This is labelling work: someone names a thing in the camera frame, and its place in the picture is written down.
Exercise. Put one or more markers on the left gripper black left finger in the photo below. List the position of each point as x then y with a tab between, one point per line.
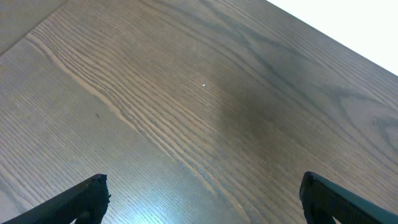
86	202

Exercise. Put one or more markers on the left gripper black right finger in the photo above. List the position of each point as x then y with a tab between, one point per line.
326	202

